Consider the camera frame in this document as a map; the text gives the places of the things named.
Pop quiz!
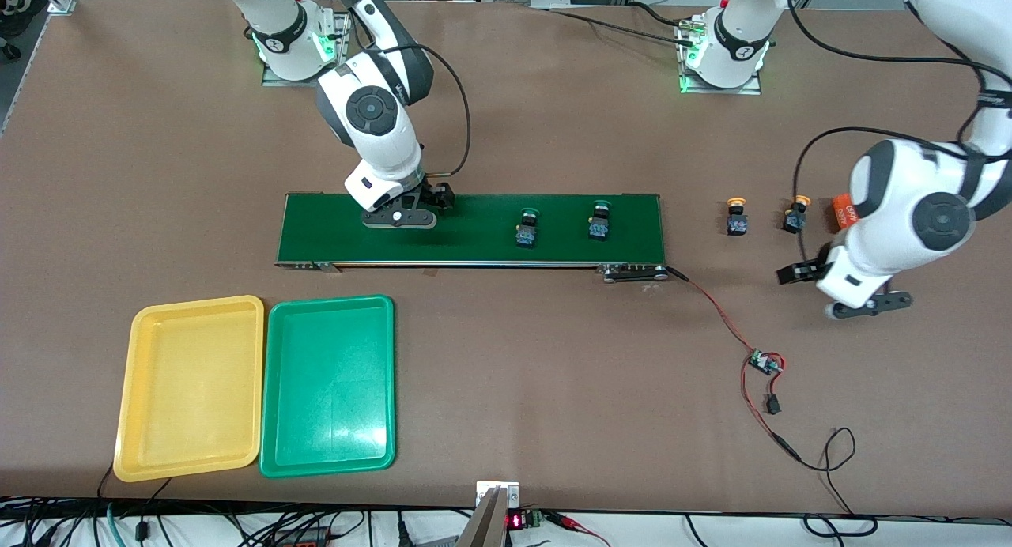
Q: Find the red black wire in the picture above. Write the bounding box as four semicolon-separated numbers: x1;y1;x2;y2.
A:
666;266;803;462

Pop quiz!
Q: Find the green plastic tray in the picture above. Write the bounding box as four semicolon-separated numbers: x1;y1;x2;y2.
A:
259;294;396;479

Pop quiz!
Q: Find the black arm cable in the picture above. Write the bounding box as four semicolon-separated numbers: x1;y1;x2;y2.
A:
407;43;473;178
783;0;1012;216

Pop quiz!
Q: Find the black cable on table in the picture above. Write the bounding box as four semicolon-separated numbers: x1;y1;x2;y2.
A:
546;0;697;46

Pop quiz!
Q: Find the aluminium right arm base plate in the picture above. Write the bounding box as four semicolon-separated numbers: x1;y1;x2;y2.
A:
261;2;353;88

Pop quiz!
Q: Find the red clip lead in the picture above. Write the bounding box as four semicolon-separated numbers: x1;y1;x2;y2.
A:
546;511;611;547

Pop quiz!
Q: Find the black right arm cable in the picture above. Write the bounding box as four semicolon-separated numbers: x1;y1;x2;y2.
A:
407;43;473;178

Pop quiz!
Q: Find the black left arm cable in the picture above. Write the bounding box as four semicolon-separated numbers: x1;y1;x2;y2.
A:
783;0;1012;216

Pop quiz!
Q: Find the thin black power cable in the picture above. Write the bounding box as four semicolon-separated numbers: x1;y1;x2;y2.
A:
793;427;880;538

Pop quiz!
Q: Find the green conveyor belt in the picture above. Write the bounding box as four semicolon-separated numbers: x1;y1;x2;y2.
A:
274;191;669;283

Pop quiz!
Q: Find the yellow plastic tray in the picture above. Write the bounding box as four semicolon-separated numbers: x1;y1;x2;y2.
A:
113;295;266;483

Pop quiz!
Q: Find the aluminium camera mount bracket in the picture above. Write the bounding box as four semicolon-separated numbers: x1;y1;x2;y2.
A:
457;481;521;547

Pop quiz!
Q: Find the aluminium left arm base plate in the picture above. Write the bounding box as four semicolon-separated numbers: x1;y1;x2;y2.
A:
676;17;764;96

